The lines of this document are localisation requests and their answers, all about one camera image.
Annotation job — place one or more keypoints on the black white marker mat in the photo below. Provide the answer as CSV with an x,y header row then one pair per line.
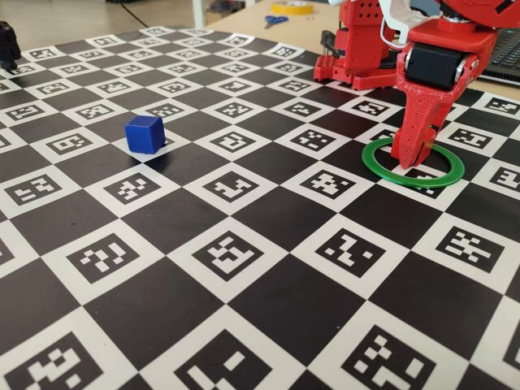
x,y
243,223

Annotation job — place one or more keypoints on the yellow tape roll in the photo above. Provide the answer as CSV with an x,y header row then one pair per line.
x,y
292,7

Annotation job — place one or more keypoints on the white furniture leg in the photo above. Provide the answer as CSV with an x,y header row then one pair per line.
x,y
198,12

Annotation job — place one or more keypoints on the black camera stand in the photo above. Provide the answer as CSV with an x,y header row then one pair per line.
x,y
8,44

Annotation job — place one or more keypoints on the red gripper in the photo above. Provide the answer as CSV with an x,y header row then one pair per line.
x,y
431,67

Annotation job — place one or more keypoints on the blue cube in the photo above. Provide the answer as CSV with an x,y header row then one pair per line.
x,y
143,136

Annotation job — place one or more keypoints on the blue scissors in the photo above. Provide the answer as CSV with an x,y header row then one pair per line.
x,y
274,20

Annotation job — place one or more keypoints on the red robot base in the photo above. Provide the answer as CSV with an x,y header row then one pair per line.
x,y
365,81

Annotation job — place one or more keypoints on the black laptop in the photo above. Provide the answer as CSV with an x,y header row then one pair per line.
x,y
503,57

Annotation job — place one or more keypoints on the black base clamp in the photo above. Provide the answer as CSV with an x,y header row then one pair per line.
x,y
327,40

